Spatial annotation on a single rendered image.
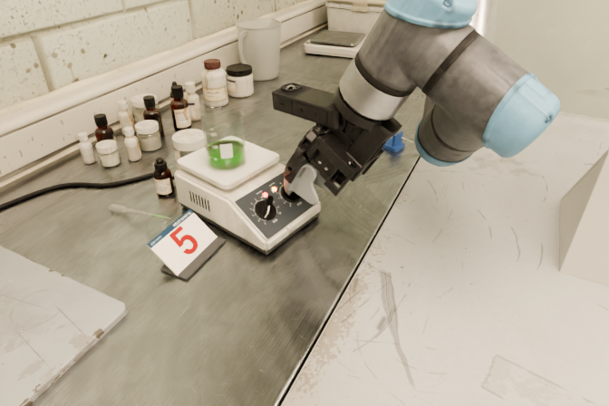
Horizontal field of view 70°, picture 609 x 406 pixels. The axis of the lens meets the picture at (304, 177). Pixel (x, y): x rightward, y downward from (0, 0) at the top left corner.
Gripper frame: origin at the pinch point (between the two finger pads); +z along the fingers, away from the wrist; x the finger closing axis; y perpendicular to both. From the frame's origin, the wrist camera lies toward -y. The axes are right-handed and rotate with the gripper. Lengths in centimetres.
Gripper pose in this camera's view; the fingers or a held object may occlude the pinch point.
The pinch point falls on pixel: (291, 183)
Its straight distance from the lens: 66.3
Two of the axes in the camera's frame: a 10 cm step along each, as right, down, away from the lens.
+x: 6.3, -4.1, 6.6
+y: 6.8, 7.1, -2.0
